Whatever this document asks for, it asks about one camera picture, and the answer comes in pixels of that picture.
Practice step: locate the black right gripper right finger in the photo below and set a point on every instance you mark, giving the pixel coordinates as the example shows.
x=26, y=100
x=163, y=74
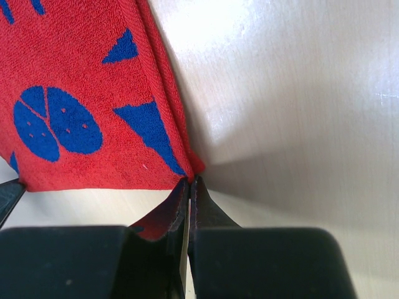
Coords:
x=229, y=261

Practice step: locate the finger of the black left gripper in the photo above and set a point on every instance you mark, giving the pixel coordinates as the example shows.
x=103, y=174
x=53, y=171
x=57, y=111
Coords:
x=10, y=194

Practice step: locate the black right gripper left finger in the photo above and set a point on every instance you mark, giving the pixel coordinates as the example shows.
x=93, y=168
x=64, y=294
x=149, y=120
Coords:
x=144, y=260

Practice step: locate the red and blue cloth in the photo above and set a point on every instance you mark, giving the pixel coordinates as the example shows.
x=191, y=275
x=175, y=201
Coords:
x=89, y=98

